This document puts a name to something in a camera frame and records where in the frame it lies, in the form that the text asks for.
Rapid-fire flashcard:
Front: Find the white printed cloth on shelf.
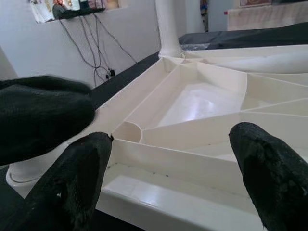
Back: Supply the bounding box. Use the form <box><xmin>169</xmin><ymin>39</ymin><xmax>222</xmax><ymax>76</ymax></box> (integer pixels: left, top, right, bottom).
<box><xmin>30</xmin><ymin>0</ymin><xmax>55</xmax><ymax>24</ymax></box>

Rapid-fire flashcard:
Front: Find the thin black power cable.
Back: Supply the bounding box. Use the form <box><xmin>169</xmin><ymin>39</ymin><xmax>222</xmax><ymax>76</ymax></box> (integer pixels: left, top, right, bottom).
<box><xmin>58</xmin><ymin>10</ymin><xmax>136</xmax><ymax>85</ymax></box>

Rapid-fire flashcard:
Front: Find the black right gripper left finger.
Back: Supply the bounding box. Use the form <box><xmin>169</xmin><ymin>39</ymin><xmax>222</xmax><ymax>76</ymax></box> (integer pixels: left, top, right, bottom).
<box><xmin>0</xmin><ymin>131</ymin><xmax>114</xmax><ymax>231</ymax></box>

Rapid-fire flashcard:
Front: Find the black plug adapter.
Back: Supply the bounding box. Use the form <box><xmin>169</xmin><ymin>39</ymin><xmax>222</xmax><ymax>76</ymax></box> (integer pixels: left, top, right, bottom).
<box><xmin>104</xmin><ymin>68</ymin><xmax>116</xmax><ymax>80</ymax></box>

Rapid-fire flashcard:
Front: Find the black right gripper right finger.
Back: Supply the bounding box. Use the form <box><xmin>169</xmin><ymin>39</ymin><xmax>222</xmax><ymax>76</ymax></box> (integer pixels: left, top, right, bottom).
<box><xmin>227</xmin><ymin>121</ymin><xmax>308</xmax><ymax>231</ymax></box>

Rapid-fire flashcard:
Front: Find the red printed cardboard box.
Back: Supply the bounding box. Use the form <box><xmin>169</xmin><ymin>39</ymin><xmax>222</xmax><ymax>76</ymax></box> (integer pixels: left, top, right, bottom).
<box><xmin>239</xmin><ymin>0</ymin><xmax>274</xmax><ymax>7</ymax></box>

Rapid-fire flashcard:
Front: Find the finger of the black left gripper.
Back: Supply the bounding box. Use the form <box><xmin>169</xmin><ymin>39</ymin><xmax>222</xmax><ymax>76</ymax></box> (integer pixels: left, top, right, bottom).
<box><xmin>0</xmin><ymin>76</ymin><xmax>93</xmax><ymax>96</ymax></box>
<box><xmin>0</xmin><ymin>82</ymin><xmax>96</xmax><ymax>167</ymax></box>

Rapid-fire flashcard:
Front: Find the white plastic children table top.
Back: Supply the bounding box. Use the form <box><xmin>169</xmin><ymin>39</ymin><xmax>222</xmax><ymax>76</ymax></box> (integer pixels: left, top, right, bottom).
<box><xmin>6</xmin><ymin>46</ymin><xmax>308</xmax><ymax>231</ymax></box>

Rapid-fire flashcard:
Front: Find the black device on wall shelf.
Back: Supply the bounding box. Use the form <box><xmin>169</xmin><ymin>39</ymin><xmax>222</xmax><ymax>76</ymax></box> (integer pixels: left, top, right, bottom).
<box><xmin>52</xmin><ymin>4</ymin><xmax>107</xmax><ymax>19</ymax></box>

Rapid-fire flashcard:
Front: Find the beige lace covered bench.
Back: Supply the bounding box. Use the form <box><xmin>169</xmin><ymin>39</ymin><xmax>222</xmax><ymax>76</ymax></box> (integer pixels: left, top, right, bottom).
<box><xmin>227</xmin><ymin>4</ymin><xmax>308</xmax><ymax>32</ymax></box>

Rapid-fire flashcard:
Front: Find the black tablecloth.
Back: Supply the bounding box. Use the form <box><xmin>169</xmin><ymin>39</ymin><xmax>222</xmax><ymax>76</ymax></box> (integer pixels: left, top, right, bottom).
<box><xmin>0</xmin><ymin>22</ymin><xmax>308</xmax><ymax>231</ymax></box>

